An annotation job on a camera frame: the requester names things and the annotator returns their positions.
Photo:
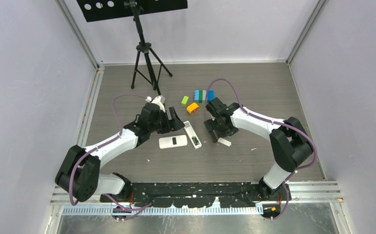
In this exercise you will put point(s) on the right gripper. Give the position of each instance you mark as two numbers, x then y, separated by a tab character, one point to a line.
209	125

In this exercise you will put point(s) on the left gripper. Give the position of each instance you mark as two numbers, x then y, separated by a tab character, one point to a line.
176	124

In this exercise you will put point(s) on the white air conditioner remote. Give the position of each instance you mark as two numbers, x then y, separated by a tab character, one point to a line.
192	135

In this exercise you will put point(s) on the white remote with red keypad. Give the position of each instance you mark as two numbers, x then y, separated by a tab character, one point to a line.
172	142

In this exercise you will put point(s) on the long white battery cover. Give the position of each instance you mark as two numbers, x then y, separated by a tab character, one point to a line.
224	142

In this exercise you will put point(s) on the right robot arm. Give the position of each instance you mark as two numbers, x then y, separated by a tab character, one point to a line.
289	141

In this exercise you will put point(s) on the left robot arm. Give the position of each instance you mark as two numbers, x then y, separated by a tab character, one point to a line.
79	174

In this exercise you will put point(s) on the orange toy brick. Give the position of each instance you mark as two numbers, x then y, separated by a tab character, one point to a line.
192	108

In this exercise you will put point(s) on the green toy brick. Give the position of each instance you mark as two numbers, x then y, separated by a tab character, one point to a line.
184	100

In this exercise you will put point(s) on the blue green toy block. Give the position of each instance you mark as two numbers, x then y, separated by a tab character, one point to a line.
200	96

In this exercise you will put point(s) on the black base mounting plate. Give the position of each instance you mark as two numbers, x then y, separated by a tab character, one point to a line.
197	194

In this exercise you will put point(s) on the black tripod stand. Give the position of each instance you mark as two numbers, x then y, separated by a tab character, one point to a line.
144	48

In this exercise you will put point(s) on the black perforated plate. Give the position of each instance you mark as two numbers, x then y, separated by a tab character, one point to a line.
98	10

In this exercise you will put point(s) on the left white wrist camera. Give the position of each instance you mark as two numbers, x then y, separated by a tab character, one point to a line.
158	100

